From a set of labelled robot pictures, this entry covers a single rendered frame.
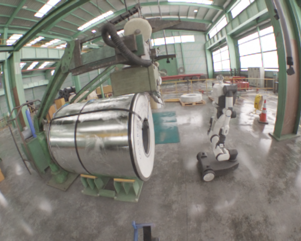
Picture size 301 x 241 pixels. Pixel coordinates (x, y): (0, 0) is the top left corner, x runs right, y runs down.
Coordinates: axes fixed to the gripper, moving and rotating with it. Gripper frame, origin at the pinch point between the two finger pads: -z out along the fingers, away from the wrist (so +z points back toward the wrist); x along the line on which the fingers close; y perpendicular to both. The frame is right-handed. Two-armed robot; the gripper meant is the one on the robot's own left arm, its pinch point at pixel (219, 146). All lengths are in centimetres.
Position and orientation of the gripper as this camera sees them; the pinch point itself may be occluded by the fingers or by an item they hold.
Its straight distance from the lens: 188.7
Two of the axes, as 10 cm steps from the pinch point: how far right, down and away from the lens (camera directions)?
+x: -9.9, -1.0, 1.0
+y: -1.3, 3.3, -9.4
